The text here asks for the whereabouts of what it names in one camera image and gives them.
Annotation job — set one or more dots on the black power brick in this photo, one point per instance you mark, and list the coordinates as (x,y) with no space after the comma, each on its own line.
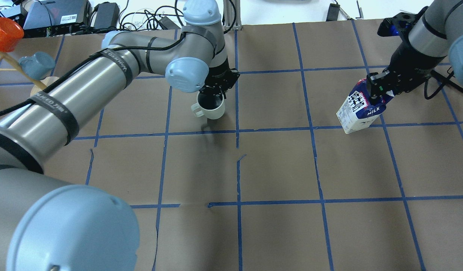
(333,12)

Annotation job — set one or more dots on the orange mug on stand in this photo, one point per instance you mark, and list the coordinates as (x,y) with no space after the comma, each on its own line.
(10,34)

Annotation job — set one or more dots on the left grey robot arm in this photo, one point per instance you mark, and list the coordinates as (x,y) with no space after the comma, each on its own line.
(47,224)

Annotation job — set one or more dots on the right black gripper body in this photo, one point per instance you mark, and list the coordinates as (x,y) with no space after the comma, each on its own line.
(403,62)

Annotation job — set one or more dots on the aluminium frame post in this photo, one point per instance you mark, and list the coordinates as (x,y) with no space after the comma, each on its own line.
(231,15)

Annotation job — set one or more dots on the blue mug on stand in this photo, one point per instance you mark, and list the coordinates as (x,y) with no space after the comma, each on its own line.
(37,65)

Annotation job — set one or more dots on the blue white milk carton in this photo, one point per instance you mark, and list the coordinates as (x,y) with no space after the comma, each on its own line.
(357,112)

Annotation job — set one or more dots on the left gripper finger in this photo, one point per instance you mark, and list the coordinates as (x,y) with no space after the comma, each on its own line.
(222,93)

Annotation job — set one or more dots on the black electronics box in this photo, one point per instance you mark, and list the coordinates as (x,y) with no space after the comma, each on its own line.
(54,13)

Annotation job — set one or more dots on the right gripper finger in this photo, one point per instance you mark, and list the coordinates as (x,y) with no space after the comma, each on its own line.
(379,89)

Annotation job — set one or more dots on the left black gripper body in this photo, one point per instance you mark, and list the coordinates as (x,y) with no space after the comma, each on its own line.
(219,76)

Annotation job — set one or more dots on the black power adapter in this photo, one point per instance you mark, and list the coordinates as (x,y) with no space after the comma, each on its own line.
(165,23)

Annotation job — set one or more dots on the wooden mug tree stand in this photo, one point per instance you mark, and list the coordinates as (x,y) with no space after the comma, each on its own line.
(15,68)

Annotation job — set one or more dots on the white ceramic mug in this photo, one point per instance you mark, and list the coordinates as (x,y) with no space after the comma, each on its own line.
(209,106)

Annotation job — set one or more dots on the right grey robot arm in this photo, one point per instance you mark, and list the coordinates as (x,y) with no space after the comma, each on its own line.
(430,36)

